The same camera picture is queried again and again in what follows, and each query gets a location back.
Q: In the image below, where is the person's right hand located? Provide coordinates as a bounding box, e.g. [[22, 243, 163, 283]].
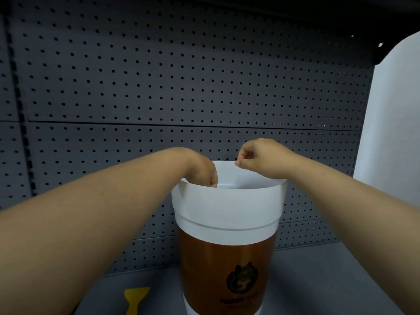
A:
[[234, 138, 301, 180]]

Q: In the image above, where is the person's left hand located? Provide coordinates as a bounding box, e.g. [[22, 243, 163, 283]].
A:
[[182, 148, 219, 189]]

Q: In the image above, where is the brown white cup-shaped bin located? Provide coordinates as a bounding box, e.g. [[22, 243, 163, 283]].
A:
[[171, 160, 289, 315]]

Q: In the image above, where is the person's right forearm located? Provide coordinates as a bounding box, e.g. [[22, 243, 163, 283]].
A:
[[288, 155, 420, 315]]

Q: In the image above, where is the person's left forearm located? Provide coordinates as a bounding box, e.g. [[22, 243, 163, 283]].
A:
[[0, 147, 197, 315]]

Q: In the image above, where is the grey pegboard back panel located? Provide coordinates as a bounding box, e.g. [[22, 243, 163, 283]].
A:
[[0, 0, 376, 276]]

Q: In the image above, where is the grey metal shelf board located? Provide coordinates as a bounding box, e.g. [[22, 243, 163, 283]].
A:
[[73, 241, 404, 315]]

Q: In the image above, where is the yellow plastic scraper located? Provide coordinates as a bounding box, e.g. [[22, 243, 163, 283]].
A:
[[124, 287, 151, 315]]

